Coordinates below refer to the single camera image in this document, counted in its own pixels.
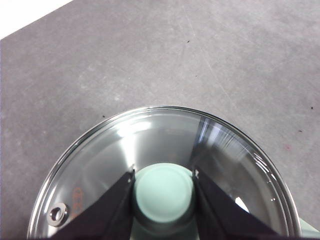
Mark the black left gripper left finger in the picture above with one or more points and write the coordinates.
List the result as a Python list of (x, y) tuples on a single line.
[(105, 215)]

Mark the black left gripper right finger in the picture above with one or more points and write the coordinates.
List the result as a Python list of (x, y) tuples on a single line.
[(220, 215)]

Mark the glass lid with green knob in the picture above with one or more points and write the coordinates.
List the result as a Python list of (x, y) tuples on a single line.
[(160, 135)]

